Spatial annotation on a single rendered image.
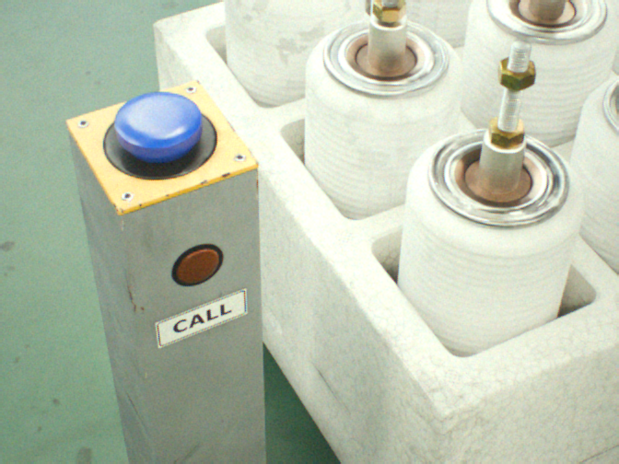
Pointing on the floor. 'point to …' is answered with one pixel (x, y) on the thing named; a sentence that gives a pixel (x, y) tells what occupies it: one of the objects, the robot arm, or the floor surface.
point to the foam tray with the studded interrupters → (401, 310)
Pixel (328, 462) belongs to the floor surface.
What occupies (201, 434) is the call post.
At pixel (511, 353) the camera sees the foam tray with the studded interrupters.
